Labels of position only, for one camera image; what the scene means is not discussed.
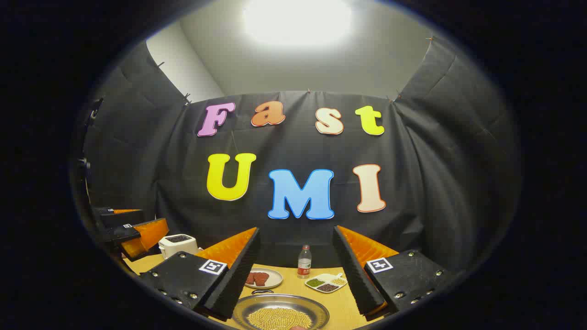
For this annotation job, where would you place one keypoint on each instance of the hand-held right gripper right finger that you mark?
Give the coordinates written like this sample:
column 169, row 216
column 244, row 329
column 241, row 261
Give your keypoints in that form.
column 353, row 275

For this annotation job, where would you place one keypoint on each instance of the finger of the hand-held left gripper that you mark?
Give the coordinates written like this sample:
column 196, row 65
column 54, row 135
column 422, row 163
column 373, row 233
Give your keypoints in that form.
column 146, row 236
column 117, row 216

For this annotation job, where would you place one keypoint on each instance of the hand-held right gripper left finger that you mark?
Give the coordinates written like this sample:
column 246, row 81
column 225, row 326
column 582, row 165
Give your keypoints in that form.
column 238, row 275

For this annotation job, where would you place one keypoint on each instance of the brown meat piece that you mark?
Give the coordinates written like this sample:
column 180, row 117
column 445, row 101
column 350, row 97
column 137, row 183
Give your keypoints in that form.
column 261, row 278
column 250, row 278

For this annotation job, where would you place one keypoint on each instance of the white toaster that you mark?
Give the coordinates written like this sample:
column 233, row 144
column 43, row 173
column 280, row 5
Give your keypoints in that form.
column 176, row 247

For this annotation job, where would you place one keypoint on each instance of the white divided bean dish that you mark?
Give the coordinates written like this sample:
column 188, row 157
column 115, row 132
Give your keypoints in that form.
column 321, row 278

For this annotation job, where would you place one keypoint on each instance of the white round plate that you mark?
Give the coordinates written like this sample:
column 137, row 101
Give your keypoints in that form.
column 275, row 275

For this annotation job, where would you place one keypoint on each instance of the clear plastic bottle red label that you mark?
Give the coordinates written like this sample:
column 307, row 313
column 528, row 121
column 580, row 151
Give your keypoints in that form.
column 304, row 266

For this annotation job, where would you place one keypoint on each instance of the pile of soybeans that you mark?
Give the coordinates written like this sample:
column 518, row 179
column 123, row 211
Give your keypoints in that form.
column 279, row 318

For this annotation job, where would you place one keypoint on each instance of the black backdrop cloth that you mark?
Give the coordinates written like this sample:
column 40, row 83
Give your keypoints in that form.
column 412, row 183

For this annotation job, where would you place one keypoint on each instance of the ceiling light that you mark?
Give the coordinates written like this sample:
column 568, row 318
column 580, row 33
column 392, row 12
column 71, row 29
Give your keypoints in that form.
column 298, row 20

